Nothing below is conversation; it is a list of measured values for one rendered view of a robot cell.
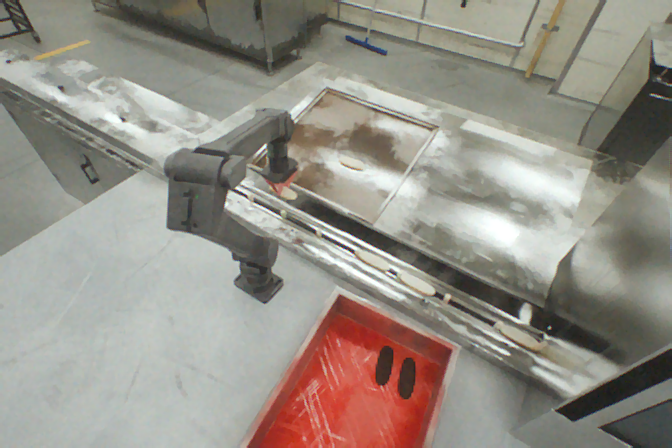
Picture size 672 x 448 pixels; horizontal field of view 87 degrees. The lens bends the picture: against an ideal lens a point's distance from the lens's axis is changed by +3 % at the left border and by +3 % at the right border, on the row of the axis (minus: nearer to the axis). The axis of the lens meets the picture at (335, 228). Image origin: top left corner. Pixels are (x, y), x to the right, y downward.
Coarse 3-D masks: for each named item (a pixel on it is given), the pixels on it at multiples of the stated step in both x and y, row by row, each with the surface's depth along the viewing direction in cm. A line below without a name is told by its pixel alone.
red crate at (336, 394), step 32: (352, 320) 94; (320, 352) 88; (352, 352) 88; (416, 352) 89; (320, 384) 83; (352, 384) 83; (416, 384) 83; (288, 416) 78; (320, 416) 78; (352, 416) 78; (384, 416) 79; (416, 416) 79
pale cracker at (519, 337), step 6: (504, 330) 90; (510, 330) 90; (516, 330) 90; (510, 336) 89; (516, 336) 89; (522, 336) 89; (528, 336) 89; (516, 342) 88; (522, 342) 88; (528, 342) 88; (534, 342) 88; (528, 348) 88; (534, 348) 87
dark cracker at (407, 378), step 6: (408, 360) 86; (402, 366) 85; (408, 366) 85; (414, 366) 86; (402, 372) 84; (408, 372) 84; (414, 372) 85; (402, 378) 83; (408, 378) 83; (414, 378) 84; (402, 384) 82; (408, 384) 82; (414, 384) 83; (402, 390) 82; (408, 390) 82; (402, 396) 81; (408, 396) 81
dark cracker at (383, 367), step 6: (384, 348) 88; (390, 348) 88; (378, 354) 87; (384, 354) 87; (390, 354) 87; (378, 360) 86; (384, 360) 86; (390, 360) 86; (378, 366) 85; (384, 366) 85; (390, 366) 85; (378, 372) 84; (384, 372) 84; (390, 372) 85; (378, 378) 83; (384, 378) 83; (378, 384) 83; (384, 384) 83
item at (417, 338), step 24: (336, 288) 88; (336, 312) 92; (360, 312) 88; (384, 312) 85; (312, 336) 80; (408, 336) 85; (432, 336) 81; (456, 360) 78; (288, 384) 75; (264, 408) 70; (432, 408) 72; (264, 432) 71; (432, 432) 68
